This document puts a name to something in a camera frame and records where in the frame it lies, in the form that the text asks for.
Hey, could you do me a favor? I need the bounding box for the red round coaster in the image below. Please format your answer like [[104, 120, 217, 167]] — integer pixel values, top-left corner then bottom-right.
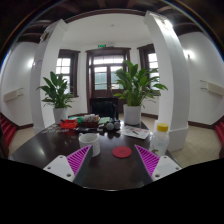
[[112, 146, 132, 158]]

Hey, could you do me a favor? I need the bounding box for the right wall white radiator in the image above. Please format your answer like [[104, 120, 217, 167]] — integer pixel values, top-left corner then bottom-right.
[[200, 80, 224, 96]]

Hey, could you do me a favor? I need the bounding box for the white ceramic mug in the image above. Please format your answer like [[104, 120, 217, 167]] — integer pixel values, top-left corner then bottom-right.
[[78, 133, 100, 157]]

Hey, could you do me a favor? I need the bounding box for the dark tray with sachets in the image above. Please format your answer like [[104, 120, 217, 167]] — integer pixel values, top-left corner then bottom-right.
[[79, 114, 100, 128]]

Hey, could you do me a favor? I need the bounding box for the dark wooden double door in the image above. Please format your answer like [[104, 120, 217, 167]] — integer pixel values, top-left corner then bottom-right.
[[86, 47, 130, 108]]

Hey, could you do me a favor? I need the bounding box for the left potted green plant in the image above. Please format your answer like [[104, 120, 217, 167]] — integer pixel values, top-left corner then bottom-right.
[[39, 71, 74, 124]]

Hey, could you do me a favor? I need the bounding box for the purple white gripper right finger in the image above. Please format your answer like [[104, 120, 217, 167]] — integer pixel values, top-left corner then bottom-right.
[[135, 145, 181, 181]]

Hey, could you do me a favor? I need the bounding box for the right white pillar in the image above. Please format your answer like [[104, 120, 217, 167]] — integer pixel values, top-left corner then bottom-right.
[[144, 11, 190, 152]]

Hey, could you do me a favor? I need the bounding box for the left dark framed window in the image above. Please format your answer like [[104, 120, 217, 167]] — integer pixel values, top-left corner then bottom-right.
[[56, 49, 79, 97]]

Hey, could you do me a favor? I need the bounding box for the potted green plant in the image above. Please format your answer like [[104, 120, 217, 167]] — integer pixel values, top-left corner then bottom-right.
[[39, 71, 74, 124], [115, 60, 167, 125]]

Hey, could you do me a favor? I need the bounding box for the right potted green plant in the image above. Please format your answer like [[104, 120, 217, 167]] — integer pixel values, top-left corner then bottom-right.
[[115, 60, 167, 125]]

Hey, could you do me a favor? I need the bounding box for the clear bottle yellow cap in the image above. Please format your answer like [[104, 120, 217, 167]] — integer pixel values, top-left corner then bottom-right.
[[150, 123, 170, 156]]

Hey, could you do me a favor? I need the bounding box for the colourful printed leaflet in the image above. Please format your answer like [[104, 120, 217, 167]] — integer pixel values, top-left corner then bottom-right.
[[41, 124, 68, 134]]

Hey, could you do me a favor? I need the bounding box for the dark framed window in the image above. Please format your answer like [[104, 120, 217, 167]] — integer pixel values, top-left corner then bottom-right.
[[138, 44, 159, 96], [56, 49, 79, 97]]

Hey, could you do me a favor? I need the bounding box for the small round grey object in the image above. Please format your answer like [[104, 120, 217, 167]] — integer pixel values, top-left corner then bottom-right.
[[106, 123, 114, 131]]

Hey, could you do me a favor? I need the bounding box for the right dark framed window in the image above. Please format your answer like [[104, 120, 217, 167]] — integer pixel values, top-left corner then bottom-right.
[[138, 44, 159, 96]]

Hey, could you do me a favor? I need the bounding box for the white pillar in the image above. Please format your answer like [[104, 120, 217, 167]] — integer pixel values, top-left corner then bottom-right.
[[30, 19, 68, 134], [144, 11, 190, 152]]

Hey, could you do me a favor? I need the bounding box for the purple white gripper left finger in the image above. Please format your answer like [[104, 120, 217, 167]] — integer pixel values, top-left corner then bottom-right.
[[44, 145, 93, 186]]

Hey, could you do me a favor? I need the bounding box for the green exit sign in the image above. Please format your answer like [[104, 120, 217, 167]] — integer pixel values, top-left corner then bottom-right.
[[98, 44, 106, 48]]

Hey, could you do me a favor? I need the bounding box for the left white pillar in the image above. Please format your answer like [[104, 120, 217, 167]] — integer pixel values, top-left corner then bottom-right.
[[30, 19, 68, 134]]

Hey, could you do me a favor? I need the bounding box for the white paper sheet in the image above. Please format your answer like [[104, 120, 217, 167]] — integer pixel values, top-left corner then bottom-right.
[[119, 125, 150, 139]]

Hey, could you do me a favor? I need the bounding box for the black chair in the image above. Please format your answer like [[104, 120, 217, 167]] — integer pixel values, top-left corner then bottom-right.
[[90, 97, 118, 119]]

